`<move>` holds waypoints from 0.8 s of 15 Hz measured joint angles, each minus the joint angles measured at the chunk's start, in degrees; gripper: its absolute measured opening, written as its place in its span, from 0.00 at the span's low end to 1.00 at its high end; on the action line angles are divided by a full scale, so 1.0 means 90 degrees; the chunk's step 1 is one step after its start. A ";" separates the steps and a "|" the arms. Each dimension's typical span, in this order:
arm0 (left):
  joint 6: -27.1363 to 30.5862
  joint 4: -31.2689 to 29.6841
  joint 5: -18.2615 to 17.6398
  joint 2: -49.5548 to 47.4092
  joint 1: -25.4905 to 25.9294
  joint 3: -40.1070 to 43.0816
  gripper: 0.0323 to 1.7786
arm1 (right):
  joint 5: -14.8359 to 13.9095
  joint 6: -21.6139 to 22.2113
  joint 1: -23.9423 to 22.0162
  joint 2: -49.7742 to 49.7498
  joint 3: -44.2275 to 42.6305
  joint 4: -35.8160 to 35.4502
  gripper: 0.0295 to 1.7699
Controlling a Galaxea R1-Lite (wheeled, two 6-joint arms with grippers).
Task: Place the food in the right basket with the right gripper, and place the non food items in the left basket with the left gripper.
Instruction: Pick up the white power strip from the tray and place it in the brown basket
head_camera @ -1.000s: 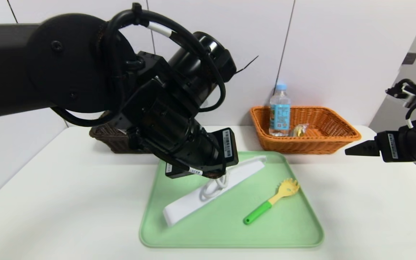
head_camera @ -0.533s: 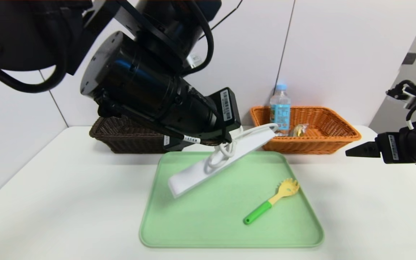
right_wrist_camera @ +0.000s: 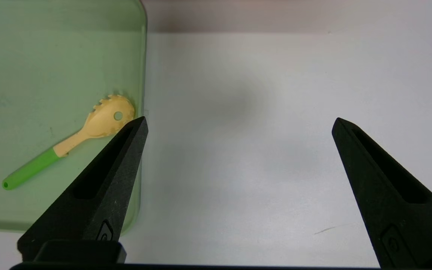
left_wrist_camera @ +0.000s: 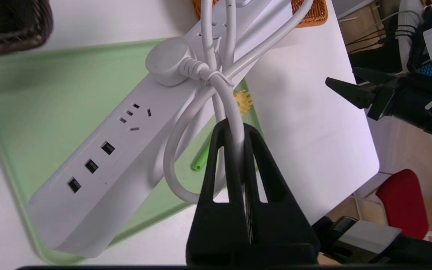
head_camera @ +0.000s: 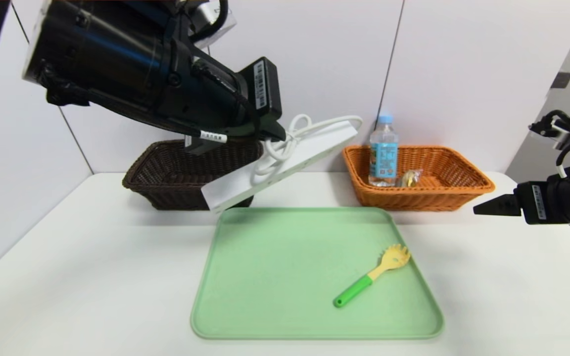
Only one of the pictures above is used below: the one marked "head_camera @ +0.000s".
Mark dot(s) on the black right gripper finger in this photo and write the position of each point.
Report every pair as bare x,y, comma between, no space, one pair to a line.
498,205

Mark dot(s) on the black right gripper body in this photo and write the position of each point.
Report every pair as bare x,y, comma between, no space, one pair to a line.
537,202

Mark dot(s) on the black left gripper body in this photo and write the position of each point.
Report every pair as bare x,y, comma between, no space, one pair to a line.
264,89

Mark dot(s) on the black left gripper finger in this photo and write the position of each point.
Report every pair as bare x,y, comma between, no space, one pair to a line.
272,133
201,144

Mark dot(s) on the white power strip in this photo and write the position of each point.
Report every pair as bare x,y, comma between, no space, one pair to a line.
275,168

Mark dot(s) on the dark snack packet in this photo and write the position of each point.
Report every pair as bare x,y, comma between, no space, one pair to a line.
409,179

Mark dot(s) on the clear water bottle blue label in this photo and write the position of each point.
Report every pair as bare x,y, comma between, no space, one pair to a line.
383,153

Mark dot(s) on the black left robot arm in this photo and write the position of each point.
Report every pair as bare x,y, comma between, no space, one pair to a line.
126,64

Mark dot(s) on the dark brown wicker basket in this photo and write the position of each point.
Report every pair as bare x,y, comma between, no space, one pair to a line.
166,178

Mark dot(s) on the orange wicker basket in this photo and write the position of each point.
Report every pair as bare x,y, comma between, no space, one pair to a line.
438,198

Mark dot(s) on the light green plastic tray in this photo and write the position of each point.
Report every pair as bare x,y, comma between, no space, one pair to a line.
290,277

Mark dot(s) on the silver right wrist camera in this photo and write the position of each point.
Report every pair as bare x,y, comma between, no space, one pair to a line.
559,131

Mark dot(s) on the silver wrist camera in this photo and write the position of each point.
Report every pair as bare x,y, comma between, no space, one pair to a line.
559,131
213,20

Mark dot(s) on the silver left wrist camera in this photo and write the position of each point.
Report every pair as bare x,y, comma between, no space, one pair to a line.
213,20

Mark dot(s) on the dark wall fixture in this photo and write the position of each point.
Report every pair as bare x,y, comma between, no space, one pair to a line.
561,80

